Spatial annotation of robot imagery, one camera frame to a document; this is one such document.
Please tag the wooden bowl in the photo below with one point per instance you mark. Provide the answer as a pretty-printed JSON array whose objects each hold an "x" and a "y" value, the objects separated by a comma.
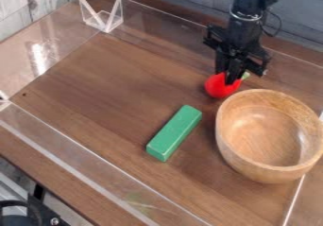
[{"x": 268, "y": 135}]

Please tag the clear acrylic corner bracket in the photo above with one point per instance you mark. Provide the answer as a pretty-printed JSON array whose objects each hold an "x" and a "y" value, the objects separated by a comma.
[{"x": 103, "y": 20}]

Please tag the red plush strawberry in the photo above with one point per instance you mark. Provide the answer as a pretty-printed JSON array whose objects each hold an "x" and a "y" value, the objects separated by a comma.
[{"x": 217, "y": 89}]

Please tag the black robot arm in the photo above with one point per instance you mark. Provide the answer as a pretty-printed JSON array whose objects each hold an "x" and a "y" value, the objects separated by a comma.
[{"x": 251, "y": 10}]

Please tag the clear acrylic front wall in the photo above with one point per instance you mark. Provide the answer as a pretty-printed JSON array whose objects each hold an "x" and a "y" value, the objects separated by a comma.
[{"x": 96, "y": 188}]

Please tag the black metal table clamp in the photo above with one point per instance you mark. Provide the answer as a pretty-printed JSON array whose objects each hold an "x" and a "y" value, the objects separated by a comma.
[{"x": 41, "y": 215}]

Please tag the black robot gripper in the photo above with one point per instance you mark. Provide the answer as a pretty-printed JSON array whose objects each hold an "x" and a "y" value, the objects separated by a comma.
[{"x": 237, "y": 47}]

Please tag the green rectangular block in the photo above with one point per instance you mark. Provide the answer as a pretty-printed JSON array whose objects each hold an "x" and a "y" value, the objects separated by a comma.
[{"x": 165, "y": 141}]

